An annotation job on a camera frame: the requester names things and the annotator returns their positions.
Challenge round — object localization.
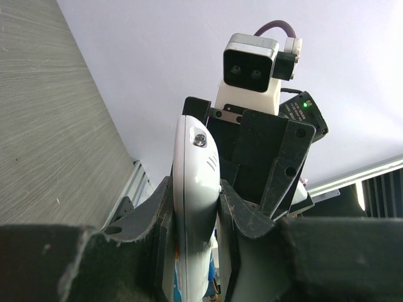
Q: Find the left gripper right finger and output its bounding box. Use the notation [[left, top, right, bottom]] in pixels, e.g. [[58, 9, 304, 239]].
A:
[[218, 181, 402, 301]]

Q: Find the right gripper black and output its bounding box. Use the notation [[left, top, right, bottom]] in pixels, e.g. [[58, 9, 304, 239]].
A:
[[183, 97, 315, 219]]

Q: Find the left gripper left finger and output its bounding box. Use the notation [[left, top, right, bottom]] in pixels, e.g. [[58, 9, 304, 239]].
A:
[[1, 177, 175, 301]]

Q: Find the blue battery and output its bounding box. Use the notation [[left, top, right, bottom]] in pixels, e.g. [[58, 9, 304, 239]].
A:
[[205, 252, 219, 301]]

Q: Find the white remote control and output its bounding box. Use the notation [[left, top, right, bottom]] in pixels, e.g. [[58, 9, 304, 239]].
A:
[[173, 115, 222, 301]]

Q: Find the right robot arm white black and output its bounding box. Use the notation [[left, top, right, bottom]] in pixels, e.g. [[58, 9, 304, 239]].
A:
[[183, 91, 329, 220]]

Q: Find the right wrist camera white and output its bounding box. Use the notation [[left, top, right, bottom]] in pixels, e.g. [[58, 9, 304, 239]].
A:
[[215, 33, 302, 115]]

